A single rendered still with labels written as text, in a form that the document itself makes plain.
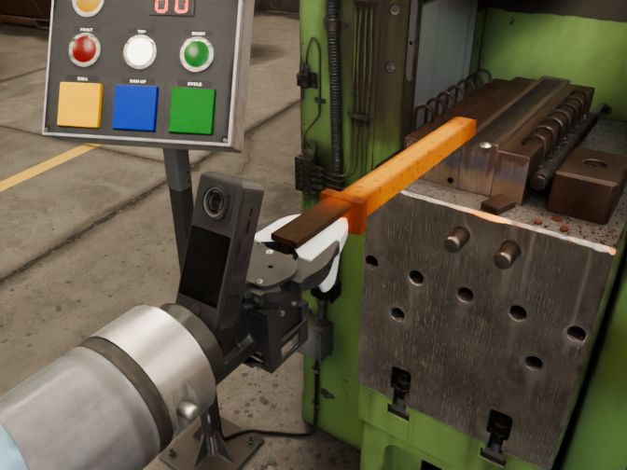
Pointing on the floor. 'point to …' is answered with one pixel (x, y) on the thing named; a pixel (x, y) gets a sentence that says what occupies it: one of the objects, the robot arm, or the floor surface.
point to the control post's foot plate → (242, 449)
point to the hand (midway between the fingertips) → (329, 216)
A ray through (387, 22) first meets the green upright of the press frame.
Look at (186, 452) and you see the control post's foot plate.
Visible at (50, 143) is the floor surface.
